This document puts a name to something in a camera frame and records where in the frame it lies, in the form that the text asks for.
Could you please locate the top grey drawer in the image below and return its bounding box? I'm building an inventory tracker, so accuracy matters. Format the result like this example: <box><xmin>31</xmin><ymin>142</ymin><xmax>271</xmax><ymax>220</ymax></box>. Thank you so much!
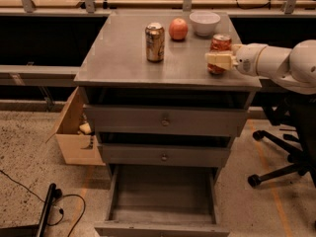
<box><xmin>84</xmin><ymin>105</ymin><xmax>247</xmax><ymax>137</ymax></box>

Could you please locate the red coke can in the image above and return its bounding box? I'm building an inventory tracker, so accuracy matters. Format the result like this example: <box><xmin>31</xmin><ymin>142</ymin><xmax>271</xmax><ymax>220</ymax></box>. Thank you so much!
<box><xmin>207</xmin><ymin>34</ymin><xmax>231</xmax><ymax>75</ymax></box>

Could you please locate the grey drawer cabinet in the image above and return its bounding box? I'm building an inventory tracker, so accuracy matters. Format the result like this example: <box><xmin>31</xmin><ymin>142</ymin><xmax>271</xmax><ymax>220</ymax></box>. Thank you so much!
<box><xmin>73</xmin><ymin>11</ymin><xmax>263</xmax><ymax>183</ymax></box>

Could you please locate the bottom grey open drawer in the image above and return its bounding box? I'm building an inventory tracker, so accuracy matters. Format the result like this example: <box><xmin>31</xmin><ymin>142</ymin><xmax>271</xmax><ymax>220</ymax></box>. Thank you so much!
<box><xmin>95</xmin><ymin>165</ymin><xmax>229</xmax><ymax>237</ymax></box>

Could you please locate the gold soda can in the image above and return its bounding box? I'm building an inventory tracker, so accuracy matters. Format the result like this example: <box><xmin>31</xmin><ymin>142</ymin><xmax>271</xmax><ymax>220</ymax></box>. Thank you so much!
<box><xmin>145</xmin><ymin>23</ymin><xmax>165</xmax><ymax>62</ymax></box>

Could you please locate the black office chair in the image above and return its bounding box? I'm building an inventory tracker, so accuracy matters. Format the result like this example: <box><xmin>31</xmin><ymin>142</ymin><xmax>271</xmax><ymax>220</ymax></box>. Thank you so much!
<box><xmin>248</xmin><ymin>94</ymin><xmax>316</xmax><ymax>187</ymax></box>

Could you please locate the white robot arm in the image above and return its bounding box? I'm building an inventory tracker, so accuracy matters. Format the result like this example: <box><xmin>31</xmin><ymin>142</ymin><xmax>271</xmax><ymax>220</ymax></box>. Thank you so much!
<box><xmin>204</xmin><ymin>39</ymin><xmax>316</xmax><ymax>95</ymax></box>

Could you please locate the black floor cable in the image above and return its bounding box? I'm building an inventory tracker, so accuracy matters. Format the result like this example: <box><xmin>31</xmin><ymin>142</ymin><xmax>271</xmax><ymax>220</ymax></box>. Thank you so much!
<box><xmin>0</xmin><ymin>169</ymin><xmax>87</xmax><ymax>237</ymax></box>

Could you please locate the black stand base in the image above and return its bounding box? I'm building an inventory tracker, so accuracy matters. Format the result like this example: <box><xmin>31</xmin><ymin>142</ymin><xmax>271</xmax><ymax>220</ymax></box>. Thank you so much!
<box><xmin>0</xmin><ymin>183</ymin><xmax>56</xmax><ymax>237</ymax></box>

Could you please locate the cardboard box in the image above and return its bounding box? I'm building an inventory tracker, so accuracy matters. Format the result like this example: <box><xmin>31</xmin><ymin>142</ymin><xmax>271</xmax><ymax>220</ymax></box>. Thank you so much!
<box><xmin>46</xmin><ymin>88</ymin><xmax>105</xmax><ymax>166</ymax></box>

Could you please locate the red apple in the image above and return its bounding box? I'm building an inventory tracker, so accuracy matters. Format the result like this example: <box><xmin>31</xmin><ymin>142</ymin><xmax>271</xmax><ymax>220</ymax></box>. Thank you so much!
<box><xmin>169</xmin><ymin>18</ymin><xmax>189</xmax><ymax>40</ymax></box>

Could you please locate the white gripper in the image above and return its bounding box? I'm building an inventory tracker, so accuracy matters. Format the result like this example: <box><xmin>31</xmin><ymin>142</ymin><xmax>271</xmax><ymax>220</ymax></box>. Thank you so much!
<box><xmin>204</xmin><ymin>43</ymin><xmax>267</xmax><ymax>76</ymax></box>

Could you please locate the white bowl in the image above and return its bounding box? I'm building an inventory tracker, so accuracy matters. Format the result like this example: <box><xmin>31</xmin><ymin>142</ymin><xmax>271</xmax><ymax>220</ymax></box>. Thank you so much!
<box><xmin>190</xmin><ymin>11</ymin><xmax>220</xmax><ymax>36</ymax></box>

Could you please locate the middle grey drawer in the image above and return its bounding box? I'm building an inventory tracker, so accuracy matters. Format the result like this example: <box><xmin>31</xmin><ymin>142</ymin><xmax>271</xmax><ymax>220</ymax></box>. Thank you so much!
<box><xmin>100</xmin><ymin>144</ymin><xmax>230</xmax><ymax>167</ymax></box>

